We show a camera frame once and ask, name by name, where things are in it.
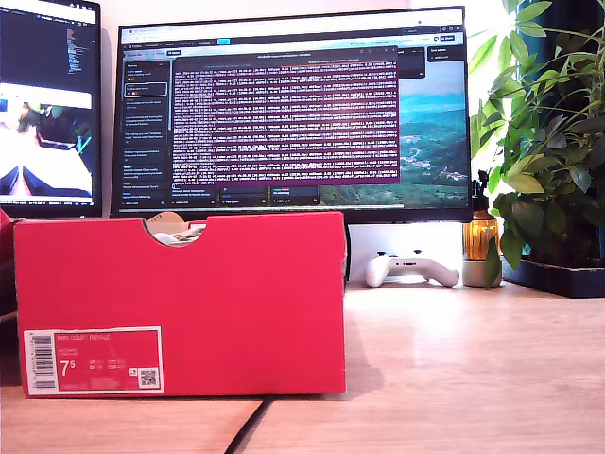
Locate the black monitor stand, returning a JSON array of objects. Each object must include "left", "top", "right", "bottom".
[{"left": 343, "top": 223, "right": 354, "bottom": 283}]

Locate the large black computer monitor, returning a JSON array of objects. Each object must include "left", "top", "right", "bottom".
[{"left": 110, "top": 5, "right": 475, "bottom": 224}]

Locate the red cardboard shoebox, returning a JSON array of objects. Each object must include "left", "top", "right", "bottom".
[{"left": 0, "top": 207, "right": 349, "bottom": 399}]

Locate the black table cable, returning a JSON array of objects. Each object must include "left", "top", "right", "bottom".
[{"left": 224, "top": 395, "right": 276, "bottom": 454}]

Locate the small black computer monitor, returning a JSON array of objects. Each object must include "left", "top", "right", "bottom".
[{"left": 0, "top": 0, "right": 103, "bottom": 218}]

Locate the amber pump bottle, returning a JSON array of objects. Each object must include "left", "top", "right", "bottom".
[{"left": 461, "top": 169, "right": 504, "bottom": 288}]

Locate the black planter tray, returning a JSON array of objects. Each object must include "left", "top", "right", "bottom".
[{"left": 501, "top": 255, "right": 605, "bottom": 299}]

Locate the white game controller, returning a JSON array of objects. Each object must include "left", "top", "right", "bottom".
[{"left": 363, "top": 249, "right": 460, "bottom": 288}]

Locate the green leafy houseplant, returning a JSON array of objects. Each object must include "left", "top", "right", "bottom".
[{"left": 470, "top": 0, "right": 605, "bottom": 288}]

